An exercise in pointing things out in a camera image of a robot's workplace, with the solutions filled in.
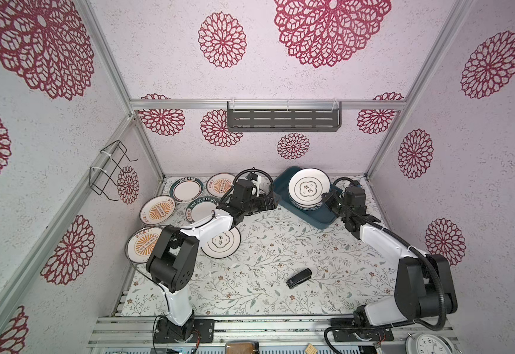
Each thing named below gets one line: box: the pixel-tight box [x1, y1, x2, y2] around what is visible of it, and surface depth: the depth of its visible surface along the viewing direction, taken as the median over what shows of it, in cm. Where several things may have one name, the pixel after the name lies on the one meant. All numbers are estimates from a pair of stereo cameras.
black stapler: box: [286, 268, 313, 290], surface depth 84 cm
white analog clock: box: [405, 332, 456, 354], surface depth 70 cm
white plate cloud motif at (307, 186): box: [287, 167, 331, 206], surface depth 94 cm
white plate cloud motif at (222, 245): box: [200, 227, 242, 259], surface depth 96 cm
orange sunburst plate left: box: [139, 194, 177, 226], surface depth 108 cm
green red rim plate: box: [169, 176, 204, 203], surface depth 116 cm
